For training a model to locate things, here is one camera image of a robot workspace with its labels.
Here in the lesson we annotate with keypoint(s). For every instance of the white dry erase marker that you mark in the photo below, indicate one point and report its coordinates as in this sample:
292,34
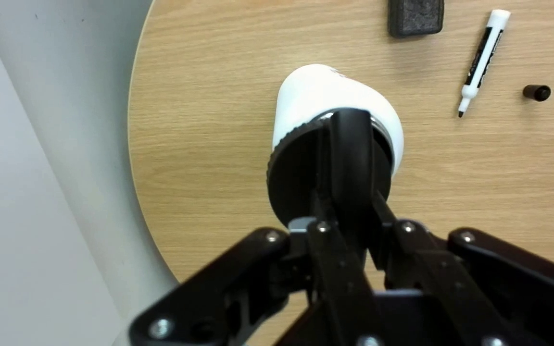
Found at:
481,60

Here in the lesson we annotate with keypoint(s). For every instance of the white water bottle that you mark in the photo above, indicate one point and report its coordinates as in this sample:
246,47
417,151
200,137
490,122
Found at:
315,89

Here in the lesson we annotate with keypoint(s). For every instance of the black bottle lid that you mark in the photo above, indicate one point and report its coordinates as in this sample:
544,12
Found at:
298,174

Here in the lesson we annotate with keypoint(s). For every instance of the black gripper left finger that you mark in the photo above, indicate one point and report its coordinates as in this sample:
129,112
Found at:
277,281

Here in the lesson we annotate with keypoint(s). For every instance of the black whiteboard eraser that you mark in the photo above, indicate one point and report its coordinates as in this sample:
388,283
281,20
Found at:
415,16

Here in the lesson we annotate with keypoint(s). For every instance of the black marker cap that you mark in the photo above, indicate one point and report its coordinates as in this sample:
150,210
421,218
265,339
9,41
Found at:
536,93

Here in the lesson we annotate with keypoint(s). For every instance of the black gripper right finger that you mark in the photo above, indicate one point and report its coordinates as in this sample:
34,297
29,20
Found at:
456,281

